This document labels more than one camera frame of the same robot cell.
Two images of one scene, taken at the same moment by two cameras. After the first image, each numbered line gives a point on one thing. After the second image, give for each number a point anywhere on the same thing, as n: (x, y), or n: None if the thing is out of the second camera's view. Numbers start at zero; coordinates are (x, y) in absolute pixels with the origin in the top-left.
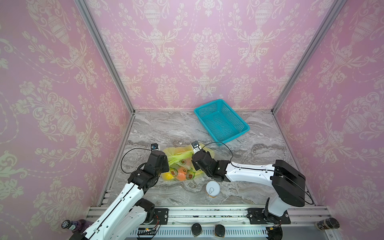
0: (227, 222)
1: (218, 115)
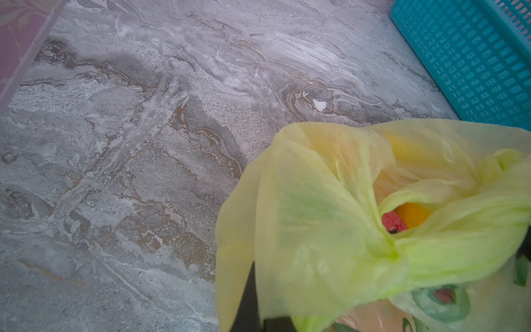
0: None
1: (478, 52)
